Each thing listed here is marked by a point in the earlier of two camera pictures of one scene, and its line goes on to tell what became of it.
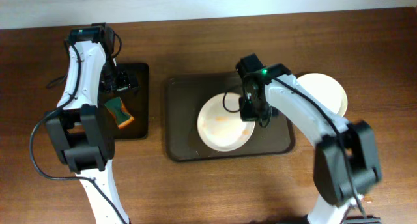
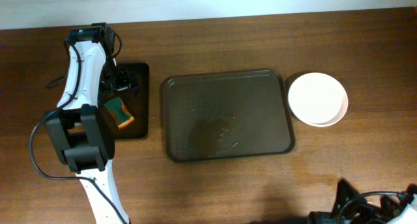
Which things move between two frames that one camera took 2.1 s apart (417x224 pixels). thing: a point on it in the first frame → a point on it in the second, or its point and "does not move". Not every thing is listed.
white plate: x=326 y=89 does not move
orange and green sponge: x=120 y=113 does not move
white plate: x=220 y=124 → x=318 y=99
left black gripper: x=123 y=81 does not move
